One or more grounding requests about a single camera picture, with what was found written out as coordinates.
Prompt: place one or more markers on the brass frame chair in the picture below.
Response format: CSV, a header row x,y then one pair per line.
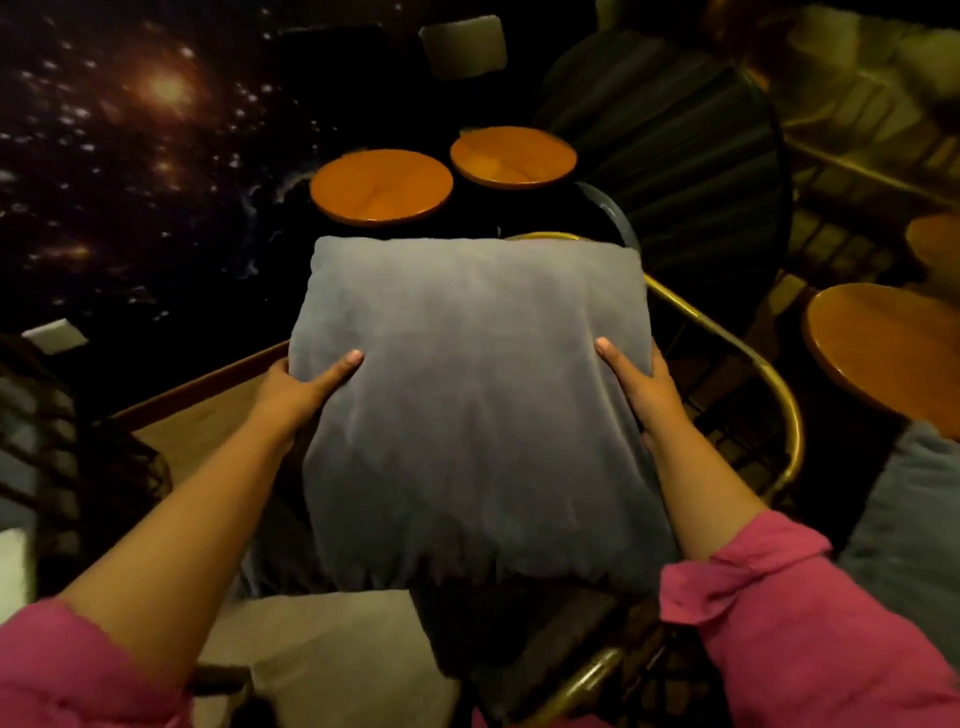
x,y
750,390

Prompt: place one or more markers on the person's right hand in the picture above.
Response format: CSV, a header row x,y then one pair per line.
x,y
651,394

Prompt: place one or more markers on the dark round-back chair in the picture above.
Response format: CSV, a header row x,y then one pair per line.
x,y
675,165

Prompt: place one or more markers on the pale square cushion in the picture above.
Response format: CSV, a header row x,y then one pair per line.
x,y
463,46

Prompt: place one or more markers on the pink sleeve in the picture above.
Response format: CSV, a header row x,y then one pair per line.
x,y
795,630
75,667

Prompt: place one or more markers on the white wall switch plate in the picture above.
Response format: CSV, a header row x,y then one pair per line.
x,y
54,336

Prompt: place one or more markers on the pink right sleeve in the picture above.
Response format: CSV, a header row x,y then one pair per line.
x,y
795,630

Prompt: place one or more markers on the grey-blue cushion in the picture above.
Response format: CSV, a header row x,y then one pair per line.
x,y
911,525

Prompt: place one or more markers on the grey velvet cushion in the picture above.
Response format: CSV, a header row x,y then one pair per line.
x,y
480,405

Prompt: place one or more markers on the wooden slatted bench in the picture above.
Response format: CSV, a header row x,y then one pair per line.
x,y
862,150

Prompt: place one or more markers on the person's left thumb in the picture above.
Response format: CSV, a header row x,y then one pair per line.
x,y
336,371

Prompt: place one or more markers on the pink left sleeve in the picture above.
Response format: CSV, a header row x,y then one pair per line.
x,y
75,667

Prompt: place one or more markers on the person's right forearm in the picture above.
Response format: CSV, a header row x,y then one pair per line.
x,y
697,487

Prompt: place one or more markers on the round orange wooden stool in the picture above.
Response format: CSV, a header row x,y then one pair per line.
x,y
937,240
514,156
889,352
381,186

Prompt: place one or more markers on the person's left hand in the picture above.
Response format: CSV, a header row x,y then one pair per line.
x,y
289,394

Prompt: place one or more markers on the person's left forearm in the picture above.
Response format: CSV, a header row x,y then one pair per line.
x,y
180,540

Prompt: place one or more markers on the person's right thumb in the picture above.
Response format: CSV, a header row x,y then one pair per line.
x,y
619,361

